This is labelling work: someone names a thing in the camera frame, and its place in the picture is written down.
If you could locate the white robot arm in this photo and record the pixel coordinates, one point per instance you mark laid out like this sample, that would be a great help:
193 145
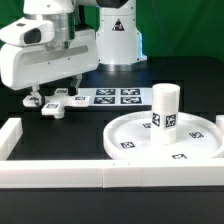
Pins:
56 39

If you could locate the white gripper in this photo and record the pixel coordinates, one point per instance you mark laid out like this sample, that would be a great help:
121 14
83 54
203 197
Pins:
26 61

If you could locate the white left fence block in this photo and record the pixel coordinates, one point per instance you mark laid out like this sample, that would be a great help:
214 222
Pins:
10 133

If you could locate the white cross-shaped table base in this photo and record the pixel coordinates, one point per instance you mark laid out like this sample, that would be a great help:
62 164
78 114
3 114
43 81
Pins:
55 104

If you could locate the white fence block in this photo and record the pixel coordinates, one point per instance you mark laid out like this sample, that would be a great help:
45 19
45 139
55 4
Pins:
10 133
220 122

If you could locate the white front fence bar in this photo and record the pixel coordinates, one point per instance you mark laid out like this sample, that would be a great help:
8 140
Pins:
110 173

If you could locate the white marker sheet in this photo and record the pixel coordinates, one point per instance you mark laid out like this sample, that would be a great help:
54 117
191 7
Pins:
113 96

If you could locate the white round table top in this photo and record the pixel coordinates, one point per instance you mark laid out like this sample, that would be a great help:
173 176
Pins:
128 137

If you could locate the white right fence block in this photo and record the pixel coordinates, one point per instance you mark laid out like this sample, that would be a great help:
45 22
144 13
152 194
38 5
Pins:
220 122

